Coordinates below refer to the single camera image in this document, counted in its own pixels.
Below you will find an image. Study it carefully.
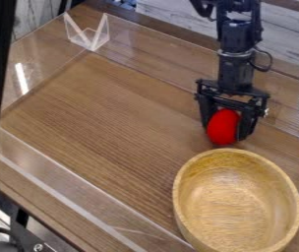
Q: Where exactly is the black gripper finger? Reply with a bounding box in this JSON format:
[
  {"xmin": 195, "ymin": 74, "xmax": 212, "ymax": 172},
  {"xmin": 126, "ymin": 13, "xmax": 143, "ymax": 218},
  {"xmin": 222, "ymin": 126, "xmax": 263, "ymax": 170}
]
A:
[
  {"xmin": 237, "ymin": 110, "xmax": 259, "ymax": 141},
  {"xmin": 198, "ymin": 96, "xmax": 218, "ymax": 127}
]

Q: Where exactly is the oval wooden bowl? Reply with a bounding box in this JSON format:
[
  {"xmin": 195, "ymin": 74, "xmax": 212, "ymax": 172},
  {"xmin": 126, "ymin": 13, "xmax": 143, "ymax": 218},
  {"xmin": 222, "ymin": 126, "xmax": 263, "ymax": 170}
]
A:
[{"xmin": 172, "ymin": 149, "xmax": 299, "ymax": 252}]

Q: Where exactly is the black table leg bracket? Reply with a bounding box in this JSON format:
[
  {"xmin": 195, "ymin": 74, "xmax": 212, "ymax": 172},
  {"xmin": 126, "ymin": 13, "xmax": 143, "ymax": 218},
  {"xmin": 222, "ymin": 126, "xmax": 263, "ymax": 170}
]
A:
[{"xmin": 11, "ymin": 206, "xmax": 77, "ymax": 252}]

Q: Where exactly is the red plush strawberry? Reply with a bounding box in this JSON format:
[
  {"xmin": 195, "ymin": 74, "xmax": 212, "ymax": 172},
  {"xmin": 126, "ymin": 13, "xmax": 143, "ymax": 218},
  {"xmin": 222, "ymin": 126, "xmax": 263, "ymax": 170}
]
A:
[{"xmin": 206, "ymin": 109, "xmax": 241, "ymax": 145}]

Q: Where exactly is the clear acrylic tray enclosure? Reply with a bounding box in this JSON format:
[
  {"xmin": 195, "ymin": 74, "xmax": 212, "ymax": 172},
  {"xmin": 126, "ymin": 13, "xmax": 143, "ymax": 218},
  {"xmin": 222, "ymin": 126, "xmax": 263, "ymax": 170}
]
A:
[{"xmin": 0, "ymin": 11, "xmax": 299, "ymax": 252}]

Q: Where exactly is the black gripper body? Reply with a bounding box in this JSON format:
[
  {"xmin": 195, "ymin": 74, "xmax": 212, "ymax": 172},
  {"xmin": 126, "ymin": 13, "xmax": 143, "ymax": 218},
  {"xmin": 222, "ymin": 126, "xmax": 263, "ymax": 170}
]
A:
[{"xmin": 195, "ymin": 52, "xmax": 270, "ymax": 117}]

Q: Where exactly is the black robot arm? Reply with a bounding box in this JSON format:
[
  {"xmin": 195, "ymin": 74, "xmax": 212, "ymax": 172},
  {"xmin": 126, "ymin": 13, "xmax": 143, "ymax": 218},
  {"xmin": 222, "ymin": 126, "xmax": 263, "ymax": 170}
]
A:
[{"xmin": 188, "ymin": 0, "xmax": 270, "ymax": 146}]

